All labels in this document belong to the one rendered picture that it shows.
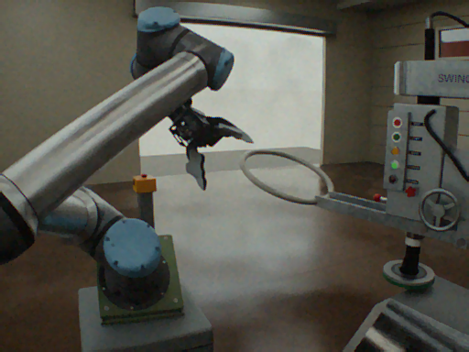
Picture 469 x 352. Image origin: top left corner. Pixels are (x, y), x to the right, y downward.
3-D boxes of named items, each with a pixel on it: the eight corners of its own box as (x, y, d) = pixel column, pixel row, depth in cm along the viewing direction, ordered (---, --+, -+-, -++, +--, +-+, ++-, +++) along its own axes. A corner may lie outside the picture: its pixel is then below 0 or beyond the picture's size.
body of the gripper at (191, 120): (180, 149, 74) (153, 111, 78) (201, 155, 82) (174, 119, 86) (205, 123, 72) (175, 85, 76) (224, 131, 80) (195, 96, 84)
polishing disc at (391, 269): (412, 291, 120) (413, 288, 120) (372, 269, 139) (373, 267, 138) (443, 276, 129) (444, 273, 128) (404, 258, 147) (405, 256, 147)
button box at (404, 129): (405, 191, 122) (411, 112, 116) (402, 192, 120) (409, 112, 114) (385, 187, 128) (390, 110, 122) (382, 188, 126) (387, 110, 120)
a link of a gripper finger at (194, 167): (181, 190, 75) (179, 147, 77) (195, 192, 81) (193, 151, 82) (193, 189, 74) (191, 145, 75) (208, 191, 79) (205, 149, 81)
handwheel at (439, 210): (463, 229, 110) (469, 187, 107) (456, 237, 103) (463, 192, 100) (423, 220, 121) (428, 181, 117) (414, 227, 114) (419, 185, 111)
